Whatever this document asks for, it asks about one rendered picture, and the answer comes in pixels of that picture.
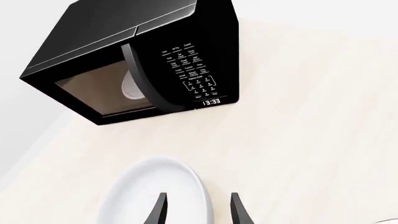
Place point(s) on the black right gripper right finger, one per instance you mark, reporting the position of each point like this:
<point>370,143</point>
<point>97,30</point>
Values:
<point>239,212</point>

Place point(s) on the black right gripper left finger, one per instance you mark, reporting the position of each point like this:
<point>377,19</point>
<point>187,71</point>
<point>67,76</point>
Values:
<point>159,213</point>

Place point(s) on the white bowl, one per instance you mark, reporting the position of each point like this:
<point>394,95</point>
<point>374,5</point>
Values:
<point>146,193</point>

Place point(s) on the white mug inside microwave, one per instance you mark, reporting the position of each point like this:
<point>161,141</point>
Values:
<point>130,86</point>

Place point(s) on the black microwave oven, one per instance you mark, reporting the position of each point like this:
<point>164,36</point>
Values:
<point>130,56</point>

